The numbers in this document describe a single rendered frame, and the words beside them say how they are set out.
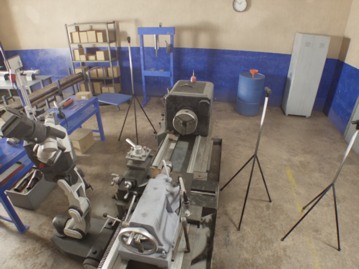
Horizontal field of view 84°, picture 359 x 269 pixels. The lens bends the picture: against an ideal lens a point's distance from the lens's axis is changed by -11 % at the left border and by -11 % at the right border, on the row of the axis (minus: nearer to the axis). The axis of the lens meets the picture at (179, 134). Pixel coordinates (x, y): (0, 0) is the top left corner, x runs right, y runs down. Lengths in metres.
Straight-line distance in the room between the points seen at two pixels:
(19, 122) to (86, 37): 5.38
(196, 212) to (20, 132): 1.23
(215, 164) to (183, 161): 0.63
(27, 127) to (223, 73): 5.12
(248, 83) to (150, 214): 4.15
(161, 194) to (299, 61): 4.49
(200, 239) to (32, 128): 1.64
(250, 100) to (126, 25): 3.54
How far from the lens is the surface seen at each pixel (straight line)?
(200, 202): 1.75
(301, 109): 5.70
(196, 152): 2.32
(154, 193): 1.41
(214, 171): 2.78
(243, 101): 5.19
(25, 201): 3.32
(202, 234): 2.15
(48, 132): 1.02
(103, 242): 2.45
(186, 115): 2.27
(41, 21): 7.51
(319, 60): 5.46
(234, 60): 5.64
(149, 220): 1.28
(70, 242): 2.60
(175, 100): 2.46
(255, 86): 5.07
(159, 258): 1.41
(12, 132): 0.97
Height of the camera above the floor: 2.16
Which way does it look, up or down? 30 degrees down
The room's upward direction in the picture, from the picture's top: straight up
